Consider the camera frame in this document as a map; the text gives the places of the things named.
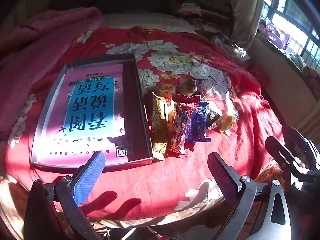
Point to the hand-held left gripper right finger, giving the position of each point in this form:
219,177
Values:
222,180

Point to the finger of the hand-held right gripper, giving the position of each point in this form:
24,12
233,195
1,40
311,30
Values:
282,155
302,142

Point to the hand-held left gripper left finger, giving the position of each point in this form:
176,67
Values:
90,180

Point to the clear pastry packet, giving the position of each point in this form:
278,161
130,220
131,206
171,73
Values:
227,120

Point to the blue snack packet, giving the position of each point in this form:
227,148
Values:
197,122

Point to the red cartoon snack packet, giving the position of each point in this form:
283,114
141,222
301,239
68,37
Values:
178,130

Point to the orange rice cracker packet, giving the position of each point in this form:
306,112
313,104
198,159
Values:
158,125

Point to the metal tray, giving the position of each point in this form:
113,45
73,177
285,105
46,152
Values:
135,105

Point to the small clear snack packet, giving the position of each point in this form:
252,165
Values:
207,90

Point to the small orange snack packet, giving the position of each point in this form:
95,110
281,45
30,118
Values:
165,88

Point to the red floral blanket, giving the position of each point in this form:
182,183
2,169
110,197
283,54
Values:
175,180

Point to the pink and blue book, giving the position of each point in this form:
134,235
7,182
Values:
92,110

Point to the brown fuzzy blanket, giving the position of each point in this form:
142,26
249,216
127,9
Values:
12,205

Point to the purple bag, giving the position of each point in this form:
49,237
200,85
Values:
276,33

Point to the crumpled plastic wrapper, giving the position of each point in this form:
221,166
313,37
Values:
235,50

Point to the window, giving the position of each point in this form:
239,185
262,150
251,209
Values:
282,20

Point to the pink fleece blanket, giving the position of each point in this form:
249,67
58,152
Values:
37,55

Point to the beige curtain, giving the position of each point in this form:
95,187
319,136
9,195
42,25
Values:
246,17

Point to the pile of clothes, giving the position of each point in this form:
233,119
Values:
200,12

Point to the grey headboard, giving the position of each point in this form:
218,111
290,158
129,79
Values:
112,0

